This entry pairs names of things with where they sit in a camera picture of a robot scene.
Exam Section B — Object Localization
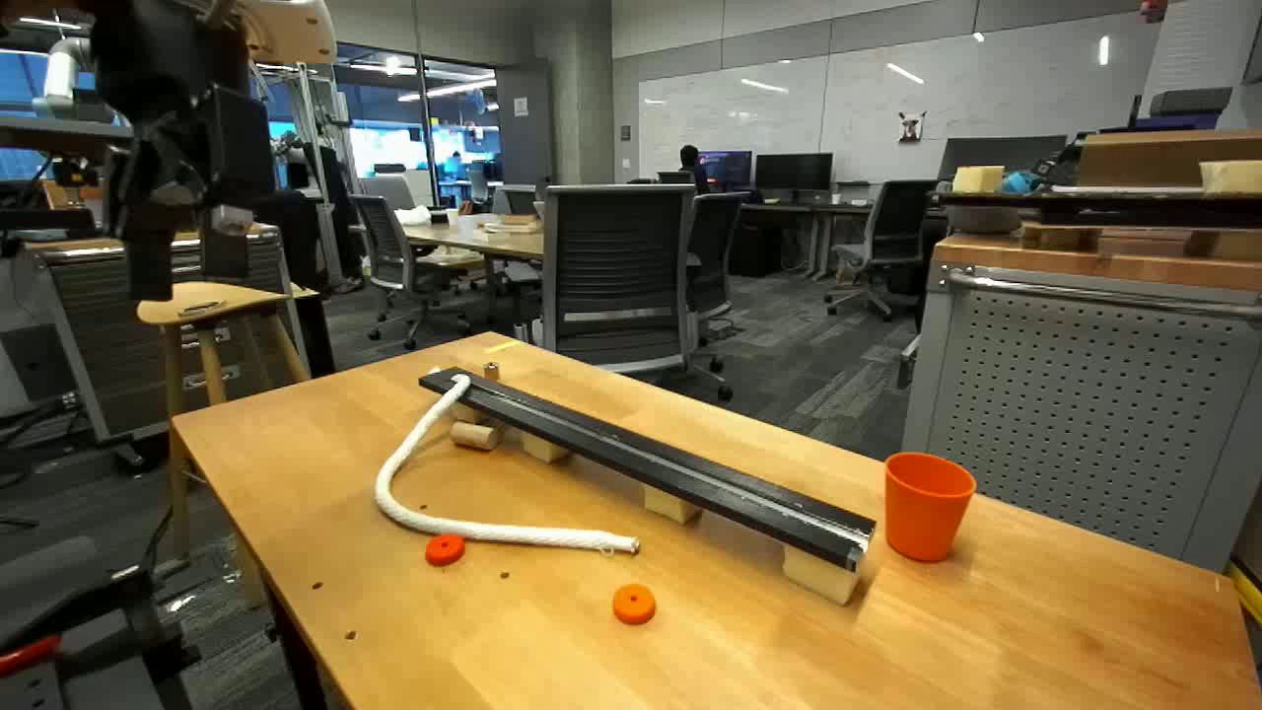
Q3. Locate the gripper block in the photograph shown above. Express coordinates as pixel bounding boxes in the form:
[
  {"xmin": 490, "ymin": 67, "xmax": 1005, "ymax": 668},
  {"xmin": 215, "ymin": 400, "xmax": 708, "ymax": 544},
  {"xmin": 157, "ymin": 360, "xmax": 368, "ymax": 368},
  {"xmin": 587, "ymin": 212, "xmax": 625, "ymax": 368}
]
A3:
[{"xmin": 118, "ymin": 122, "xmax": 190, "ymax": 304}]

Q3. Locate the white rope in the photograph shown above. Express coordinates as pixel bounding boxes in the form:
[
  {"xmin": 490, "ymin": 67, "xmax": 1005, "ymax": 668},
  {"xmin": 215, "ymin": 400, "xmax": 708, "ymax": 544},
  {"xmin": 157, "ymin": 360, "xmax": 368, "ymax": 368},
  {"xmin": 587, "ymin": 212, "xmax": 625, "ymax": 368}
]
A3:
[{"xmin": 370, "ymin": 372, "xmax": 648, "ymax": 560}]

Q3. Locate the wooden stool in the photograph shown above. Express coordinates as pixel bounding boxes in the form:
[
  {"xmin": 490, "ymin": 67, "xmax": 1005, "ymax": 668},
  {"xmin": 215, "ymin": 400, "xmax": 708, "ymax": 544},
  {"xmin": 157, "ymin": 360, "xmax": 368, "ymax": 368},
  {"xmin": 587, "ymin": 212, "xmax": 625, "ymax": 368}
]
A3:
[{"xmin": 133, "ymin": 277, "xmax": 323, "ymax": 438}]

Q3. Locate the grey low cabinet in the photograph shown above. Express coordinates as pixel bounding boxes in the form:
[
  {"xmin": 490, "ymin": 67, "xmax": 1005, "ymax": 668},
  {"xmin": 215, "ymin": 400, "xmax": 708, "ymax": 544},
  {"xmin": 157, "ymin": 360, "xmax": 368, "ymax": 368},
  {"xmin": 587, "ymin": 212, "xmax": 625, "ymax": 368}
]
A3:
[{"xmin": 21, "ymin": 229, "xmax": 289, "ymax": 446}]

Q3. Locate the light wooden office table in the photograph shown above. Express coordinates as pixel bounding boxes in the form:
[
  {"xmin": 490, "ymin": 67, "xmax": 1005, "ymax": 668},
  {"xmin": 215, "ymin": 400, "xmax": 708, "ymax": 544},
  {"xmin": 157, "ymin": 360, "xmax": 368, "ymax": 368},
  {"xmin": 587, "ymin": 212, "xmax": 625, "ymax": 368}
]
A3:
[{"xmin": 397, "ymin": 208, "xmax": 548, "ymax": 270}]

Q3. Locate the short wooden cylinder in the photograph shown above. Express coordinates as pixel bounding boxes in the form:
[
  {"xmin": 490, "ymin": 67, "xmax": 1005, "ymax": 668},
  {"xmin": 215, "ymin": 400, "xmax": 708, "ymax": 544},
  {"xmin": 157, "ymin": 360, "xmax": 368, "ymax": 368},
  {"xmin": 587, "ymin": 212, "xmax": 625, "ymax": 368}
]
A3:
[{"xmin": 445, "ymin": 415, "xmax": 514, "ymax": 459}]

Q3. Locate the orange plastic disc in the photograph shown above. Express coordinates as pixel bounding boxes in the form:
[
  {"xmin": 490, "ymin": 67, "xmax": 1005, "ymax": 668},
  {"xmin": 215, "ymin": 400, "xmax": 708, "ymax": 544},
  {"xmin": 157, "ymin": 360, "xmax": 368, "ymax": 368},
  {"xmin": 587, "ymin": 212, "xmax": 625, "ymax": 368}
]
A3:
[
  {"xmin": 422, "ymin": 532, "xmax": 469, "ymax": 573},
  {"xmin": 612, "ymin": 581, "xmax": 660, "ymax": 627}
]

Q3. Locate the grey mesh office chair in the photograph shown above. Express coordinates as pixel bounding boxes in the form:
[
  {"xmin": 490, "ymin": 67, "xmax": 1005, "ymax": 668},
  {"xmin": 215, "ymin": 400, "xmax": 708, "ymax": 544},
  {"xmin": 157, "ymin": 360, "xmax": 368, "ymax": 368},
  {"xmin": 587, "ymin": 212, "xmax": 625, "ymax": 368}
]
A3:
[{"xmin": 537, "ymin": 183, "xmax": 700, "ymax": 387}]

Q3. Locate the dark office chair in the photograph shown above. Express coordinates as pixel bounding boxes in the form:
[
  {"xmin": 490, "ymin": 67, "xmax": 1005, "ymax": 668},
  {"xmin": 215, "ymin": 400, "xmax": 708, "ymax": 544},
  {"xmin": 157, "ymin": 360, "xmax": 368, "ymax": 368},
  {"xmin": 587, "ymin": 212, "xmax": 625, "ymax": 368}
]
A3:
[
  {"xmin": 685, "ymin": 184, "xmax": 757, "ymax": 406},
  {"xmin": 825, "ymin": 179, "xmax": 938, "ymax": 322}
]

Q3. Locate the black computer monitor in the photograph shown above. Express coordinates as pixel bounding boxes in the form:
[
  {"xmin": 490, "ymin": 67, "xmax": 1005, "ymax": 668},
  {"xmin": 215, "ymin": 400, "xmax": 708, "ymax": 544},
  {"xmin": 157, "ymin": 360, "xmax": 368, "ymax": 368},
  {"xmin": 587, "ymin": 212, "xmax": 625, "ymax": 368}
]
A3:
[
  {"xmin": 699, "ymin": 145, "xmax": 757, "ymax": 199},
  {"xmin": 752, "ymin": 150, "xmax": 837, "ymax": 201}
]

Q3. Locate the orange plastic cup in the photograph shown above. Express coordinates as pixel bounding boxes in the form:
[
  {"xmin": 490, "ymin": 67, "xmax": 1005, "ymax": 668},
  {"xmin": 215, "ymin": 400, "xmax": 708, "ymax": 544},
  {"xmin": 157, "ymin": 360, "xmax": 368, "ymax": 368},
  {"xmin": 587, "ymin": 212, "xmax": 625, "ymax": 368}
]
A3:
[{"xmin": 881, "ymin": 448, "xmax": 983, "ymax": 569}]

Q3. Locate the grey perforated tool cabinet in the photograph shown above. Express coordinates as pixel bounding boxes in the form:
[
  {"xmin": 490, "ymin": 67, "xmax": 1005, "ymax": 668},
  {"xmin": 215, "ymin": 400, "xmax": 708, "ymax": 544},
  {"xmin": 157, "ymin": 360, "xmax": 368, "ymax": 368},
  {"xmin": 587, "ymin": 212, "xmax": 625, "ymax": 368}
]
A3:
[{"xmin": 900, "ymin": 234, "xmax": 1262, "ymax": 575}]

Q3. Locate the brown wooden box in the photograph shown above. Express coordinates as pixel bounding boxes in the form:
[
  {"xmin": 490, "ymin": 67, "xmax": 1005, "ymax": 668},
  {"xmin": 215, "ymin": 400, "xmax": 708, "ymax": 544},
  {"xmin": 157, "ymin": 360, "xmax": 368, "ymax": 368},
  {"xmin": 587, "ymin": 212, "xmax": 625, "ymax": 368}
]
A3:
[{"xmin": 1072, "ymin": 126, "xmax": 1262, "ymax": 188}]

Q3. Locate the long black rail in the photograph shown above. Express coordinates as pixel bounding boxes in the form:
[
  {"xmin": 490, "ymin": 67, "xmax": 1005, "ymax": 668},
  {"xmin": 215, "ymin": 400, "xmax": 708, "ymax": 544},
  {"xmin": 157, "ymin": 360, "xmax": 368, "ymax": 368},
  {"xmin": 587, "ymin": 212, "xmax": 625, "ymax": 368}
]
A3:
[{"xmin": 414, "ymin": 363, "xmax": 881, "ymax": 575}]

